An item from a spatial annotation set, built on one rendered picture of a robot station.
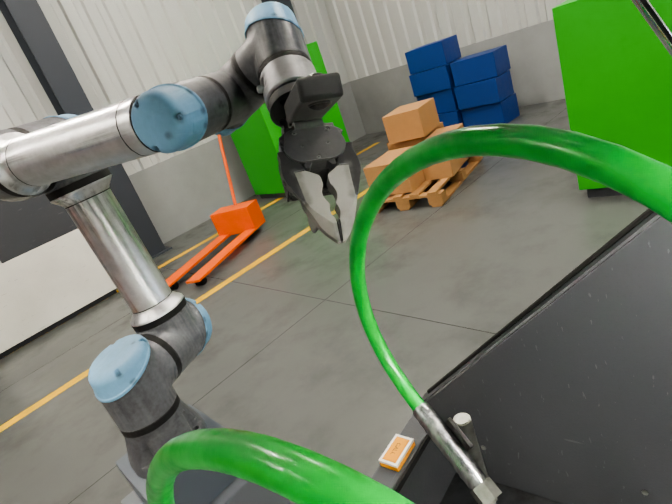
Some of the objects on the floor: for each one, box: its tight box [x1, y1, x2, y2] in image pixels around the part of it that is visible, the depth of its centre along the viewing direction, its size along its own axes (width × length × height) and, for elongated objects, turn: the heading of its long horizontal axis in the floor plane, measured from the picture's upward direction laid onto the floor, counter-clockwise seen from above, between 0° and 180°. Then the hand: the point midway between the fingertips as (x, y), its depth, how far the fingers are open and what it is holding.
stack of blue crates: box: [405, 35, 520, 127], centre depth 640 cm, size 126×48×122 cm, turn 83°
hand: (339, 228), depth 51 cm, fingers closed
